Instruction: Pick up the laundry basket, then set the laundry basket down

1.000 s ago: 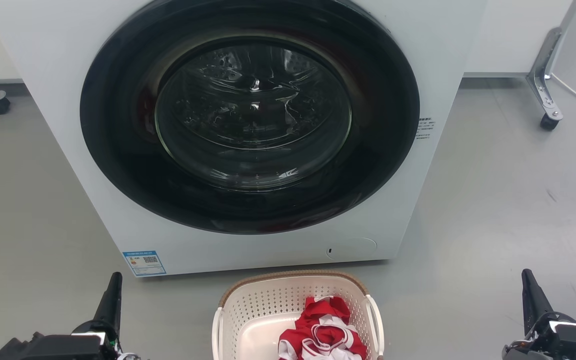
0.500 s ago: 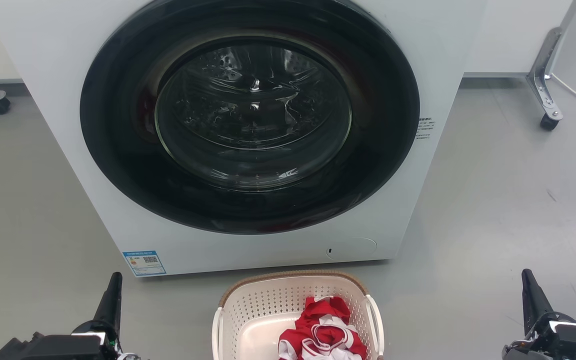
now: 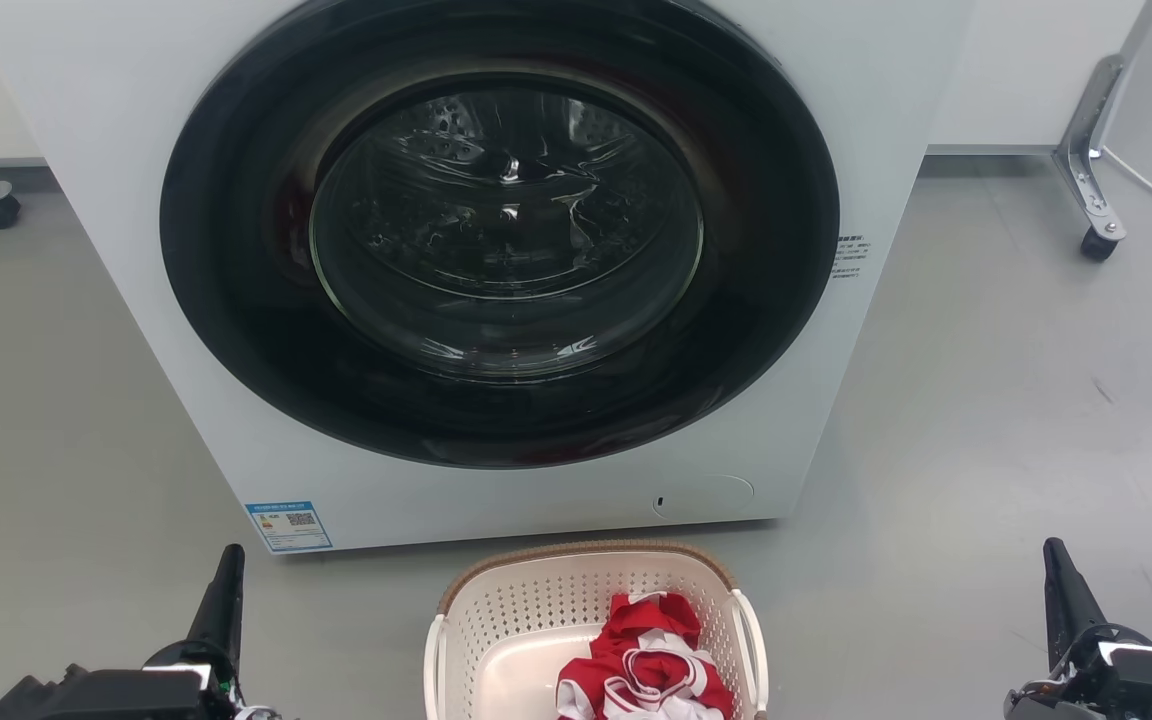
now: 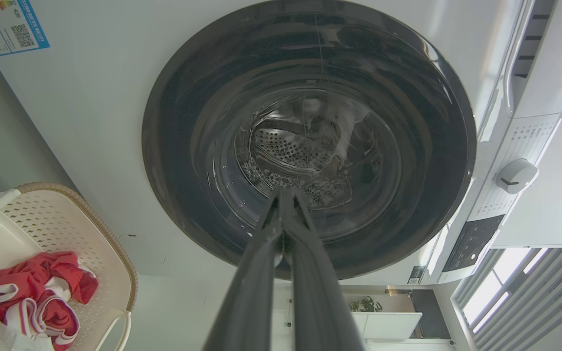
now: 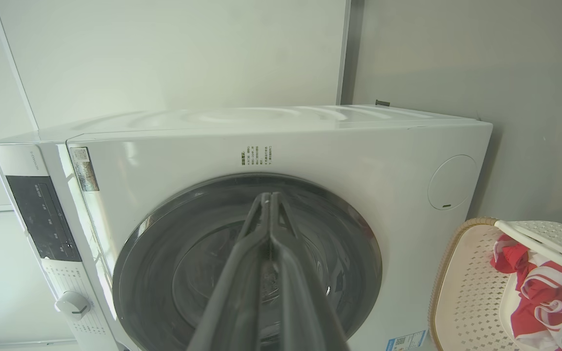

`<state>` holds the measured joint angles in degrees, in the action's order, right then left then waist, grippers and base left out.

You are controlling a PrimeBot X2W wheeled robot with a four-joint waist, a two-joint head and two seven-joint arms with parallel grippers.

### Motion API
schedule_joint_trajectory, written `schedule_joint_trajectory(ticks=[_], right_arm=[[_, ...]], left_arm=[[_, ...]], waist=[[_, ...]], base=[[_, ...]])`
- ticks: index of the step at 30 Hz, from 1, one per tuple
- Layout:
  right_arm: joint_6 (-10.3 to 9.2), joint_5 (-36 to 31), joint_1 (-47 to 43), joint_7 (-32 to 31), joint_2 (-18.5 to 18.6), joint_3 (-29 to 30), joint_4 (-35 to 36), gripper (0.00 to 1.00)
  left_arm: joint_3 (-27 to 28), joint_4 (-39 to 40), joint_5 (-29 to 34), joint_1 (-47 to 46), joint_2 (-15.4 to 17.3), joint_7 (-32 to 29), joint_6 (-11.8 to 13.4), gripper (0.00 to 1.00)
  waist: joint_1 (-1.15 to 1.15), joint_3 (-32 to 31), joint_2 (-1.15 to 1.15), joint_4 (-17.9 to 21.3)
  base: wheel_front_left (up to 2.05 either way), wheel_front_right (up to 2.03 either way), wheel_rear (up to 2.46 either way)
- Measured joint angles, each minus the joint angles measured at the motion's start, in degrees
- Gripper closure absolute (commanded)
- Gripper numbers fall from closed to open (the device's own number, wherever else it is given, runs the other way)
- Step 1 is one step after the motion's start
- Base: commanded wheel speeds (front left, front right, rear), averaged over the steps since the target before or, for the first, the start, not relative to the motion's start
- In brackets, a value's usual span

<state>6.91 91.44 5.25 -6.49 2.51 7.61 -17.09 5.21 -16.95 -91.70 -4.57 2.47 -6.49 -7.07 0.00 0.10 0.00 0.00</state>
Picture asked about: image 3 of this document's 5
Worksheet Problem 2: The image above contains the round black washer door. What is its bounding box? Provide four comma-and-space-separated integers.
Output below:
159, 0, 841, 469

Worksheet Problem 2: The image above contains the tall silver metal stand leg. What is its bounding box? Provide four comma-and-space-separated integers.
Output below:
1051, 0, 1152, 241

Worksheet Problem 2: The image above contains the cream perforated laundry basket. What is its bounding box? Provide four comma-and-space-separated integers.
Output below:
423, 540, 770, 720

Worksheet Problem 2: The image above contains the blue energy label sticker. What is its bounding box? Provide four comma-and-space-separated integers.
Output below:
245, 501, 334, 554

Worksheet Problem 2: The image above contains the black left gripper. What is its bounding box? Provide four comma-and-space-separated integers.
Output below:
66, 544, 248, 720

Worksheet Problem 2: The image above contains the red and white garment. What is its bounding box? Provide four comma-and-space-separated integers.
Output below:
556, 591, 736, 720

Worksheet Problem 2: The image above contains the white front-load washing machine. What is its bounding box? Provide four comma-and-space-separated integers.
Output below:
0, 0, 977, 554

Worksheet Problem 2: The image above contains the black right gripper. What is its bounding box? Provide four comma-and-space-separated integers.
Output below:
1005, 537, 1152, 720

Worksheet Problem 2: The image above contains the steel washer drum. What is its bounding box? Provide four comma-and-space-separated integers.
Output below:
331, 85, 697, 299

